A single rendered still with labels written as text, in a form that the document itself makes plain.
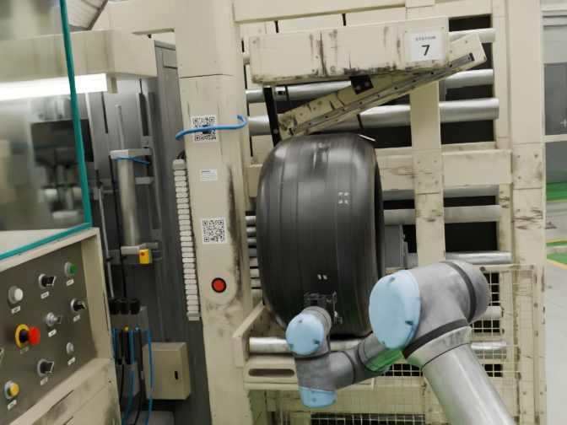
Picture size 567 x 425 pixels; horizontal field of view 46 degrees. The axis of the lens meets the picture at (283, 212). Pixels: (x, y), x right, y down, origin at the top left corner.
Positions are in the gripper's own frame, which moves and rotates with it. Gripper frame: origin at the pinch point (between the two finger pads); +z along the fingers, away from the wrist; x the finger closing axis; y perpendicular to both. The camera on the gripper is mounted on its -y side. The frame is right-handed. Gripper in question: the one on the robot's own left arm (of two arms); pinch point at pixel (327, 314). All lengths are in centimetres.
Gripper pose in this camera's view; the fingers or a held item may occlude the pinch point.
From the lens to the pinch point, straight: 170.9
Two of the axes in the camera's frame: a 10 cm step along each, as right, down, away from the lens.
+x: -9.8, 0.4, 2.1
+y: -0.5, -10.0, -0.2
